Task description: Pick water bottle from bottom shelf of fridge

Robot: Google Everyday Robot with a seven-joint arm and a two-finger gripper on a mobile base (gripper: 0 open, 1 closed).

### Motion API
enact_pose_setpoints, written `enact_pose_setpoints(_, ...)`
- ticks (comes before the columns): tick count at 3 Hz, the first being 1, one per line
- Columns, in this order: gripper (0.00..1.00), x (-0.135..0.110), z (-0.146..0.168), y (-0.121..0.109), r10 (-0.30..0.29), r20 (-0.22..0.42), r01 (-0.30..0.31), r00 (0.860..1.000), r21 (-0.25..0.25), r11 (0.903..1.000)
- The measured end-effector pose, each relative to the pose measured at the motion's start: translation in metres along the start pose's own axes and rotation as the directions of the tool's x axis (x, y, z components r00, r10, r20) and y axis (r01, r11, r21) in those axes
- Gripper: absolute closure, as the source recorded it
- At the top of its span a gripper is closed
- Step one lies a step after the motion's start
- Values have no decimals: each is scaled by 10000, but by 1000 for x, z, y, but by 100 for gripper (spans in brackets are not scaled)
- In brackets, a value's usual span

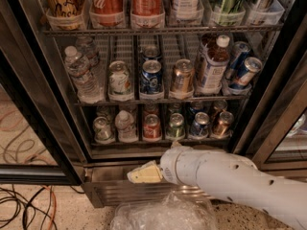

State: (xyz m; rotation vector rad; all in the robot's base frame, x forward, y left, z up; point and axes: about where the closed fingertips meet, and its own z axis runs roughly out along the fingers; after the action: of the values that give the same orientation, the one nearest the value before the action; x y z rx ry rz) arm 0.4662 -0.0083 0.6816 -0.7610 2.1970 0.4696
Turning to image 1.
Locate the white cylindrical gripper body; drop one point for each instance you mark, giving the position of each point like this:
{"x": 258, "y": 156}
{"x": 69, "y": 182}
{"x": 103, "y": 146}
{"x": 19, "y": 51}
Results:
{"x": 177, "y": 167}

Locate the small clear water bottle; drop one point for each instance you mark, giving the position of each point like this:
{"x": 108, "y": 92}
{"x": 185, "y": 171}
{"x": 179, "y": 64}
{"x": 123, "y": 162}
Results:
{"x": 126, "y": 128}

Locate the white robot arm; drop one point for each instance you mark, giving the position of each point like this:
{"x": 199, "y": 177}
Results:
{"x": 229, "y": 177}

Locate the red cola can bottom shelf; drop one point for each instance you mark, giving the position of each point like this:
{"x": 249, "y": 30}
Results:
{"x": 152, "y": 128}

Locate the blue can bottom shelf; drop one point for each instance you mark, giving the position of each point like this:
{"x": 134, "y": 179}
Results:
{"x": 199, "y": 128}

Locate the copper can bottom shelf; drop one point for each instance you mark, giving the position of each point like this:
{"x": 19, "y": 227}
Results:
{"x": 222, "y": 124}

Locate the copper can shelf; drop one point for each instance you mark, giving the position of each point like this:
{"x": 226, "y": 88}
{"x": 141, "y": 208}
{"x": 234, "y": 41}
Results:
{"x": 182, "y": 79}
{"x": 222, "y": 124}

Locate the copper can middle shelf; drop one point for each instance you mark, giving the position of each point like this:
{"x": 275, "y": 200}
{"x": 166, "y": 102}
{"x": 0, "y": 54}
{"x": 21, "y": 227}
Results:
{"x": 182, "y": 79}

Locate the white green can bottom shelf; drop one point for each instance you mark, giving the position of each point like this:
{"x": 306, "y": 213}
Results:
{"x": 104, "y": 131}

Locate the white green can shelf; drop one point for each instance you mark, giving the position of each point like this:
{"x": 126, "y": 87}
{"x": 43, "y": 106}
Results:
{"x": 104, "y": 131}
{"x": 119, "y": 81}

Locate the blue pepsi can middle shelf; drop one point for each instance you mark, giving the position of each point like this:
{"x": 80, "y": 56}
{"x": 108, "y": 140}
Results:
{"x": 151, "y": 83}

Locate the stainless steel display fridge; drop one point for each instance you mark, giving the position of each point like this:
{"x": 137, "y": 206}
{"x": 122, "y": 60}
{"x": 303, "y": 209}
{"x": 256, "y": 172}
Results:
{"x": 103, "y": 169}

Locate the white green can middle shelf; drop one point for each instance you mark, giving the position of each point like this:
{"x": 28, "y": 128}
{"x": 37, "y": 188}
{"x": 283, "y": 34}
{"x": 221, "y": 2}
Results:
{"x": 119, "y": 81}

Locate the rear blue can middle shelf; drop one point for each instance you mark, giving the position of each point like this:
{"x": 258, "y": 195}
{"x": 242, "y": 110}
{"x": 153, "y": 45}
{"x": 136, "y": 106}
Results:
{"x": 151, "y": 52}

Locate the right glass fridge door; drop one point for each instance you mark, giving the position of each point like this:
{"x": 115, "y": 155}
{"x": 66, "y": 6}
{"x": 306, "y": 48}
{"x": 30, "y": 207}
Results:
{"x": 280, "y": 144}

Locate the glass fridge door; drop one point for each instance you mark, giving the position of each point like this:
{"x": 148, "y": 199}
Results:
{"x": 280, "y": 144}
{"x": 42, "y": 146}

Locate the brown tea bottle white label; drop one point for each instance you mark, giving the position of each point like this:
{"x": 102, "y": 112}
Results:
{"x": 214, "y": 59}

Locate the front middle shelf water bottle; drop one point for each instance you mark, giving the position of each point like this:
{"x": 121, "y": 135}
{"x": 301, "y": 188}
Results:
{"x": 78, "y": 66}

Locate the shelf water bottle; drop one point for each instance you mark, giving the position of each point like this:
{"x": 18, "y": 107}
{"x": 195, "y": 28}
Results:
{"x": 87, "y": 46}
{"x": 78, "y": 66}

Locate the left glass fridge door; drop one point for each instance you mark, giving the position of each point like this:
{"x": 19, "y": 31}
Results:
{"x": 42, "y": 146}

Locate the rear middle shelf water bottle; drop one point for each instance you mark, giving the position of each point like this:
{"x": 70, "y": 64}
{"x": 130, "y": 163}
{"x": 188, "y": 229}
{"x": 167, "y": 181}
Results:
{"x": 87, "y": 46}

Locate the white labelled bottle top shelf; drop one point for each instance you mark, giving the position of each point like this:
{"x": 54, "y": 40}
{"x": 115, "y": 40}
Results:
{"x": 185, "y": 9}

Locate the green striped can top shelf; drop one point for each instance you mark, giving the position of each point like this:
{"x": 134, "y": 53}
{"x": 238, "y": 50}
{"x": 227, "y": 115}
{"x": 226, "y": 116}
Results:
{"x": 227, "y": 12}

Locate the red coca-cola bottle top shelf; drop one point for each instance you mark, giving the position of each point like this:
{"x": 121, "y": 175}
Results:
{"x": 107, "y": 13}

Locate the yellow can top shelf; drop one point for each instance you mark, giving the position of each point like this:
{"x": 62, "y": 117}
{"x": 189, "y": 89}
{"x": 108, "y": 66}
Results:
{"x": 64, "y": 13}

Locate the clear plastic bag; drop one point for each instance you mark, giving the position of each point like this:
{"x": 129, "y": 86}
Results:
{"x": 175, "y": 211}

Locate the front slim blue energy can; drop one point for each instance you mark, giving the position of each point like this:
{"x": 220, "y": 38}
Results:
{"x": 245, "y": 73}

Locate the slim blue energy can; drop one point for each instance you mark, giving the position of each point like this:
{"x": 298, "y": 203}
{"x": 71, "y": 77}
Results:
{"x": 245, "y": 73}
{"x": 239, "y": 52}

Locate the rear slim blue energy can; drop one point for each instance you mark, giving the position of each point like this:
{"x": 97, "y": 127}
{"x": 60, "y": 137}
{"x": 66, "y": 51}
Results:
{"x": 239, "y": 52}

